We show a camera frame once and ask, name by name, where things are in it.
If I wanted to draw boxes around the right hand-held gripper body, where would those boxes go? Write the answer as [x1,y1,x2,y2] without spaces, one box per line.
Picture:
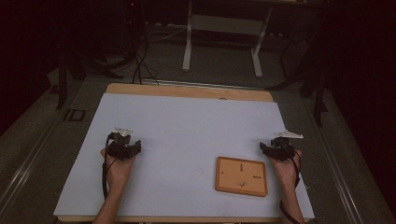
[266,130,304,162]

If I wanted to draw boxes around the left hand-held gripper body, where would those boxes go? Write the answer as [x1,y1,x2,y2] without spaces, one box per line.
[106,126,136,161]

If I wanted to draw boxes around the wooden board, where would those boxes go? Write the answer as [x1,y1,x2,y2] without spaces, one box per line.
[214,156,269,198]

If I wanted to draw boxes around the person's left hand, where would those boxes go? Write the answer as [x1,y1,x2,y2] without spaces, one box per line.
[100,147,137,188]

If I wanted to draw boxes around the person's right hand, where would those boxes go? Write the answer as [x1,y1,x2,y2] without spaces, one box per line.
[269,149,304,189]

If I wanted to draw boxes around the white table sheet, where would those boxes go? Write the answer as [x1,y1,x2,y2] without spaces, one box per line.
[53,92,316,219]

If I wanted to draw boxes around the black metal stand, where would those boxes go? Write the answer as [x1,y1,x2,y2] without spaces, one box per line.
[55,0,125,111]
[265,29,331,127]

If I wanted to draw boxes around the wooden table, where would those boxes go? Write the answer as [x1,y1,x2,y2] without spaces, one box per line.
[53,82,316,224]

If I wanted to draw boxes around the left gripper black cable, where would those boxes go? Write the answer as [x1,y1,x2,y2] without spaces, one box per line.
[101,136,118,201]

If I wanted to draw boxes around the black floor cables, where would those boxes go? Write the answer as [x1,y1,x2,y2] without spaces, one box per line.
[132,29,161,86]

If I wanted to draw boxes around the metal floor rail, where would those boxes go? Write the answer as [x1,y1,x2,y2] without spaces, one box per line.
[140,78,266,91]

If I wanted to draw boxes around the white desk frame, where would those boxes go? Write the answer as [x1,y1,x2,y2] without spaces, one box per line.
[181,0,276,79]

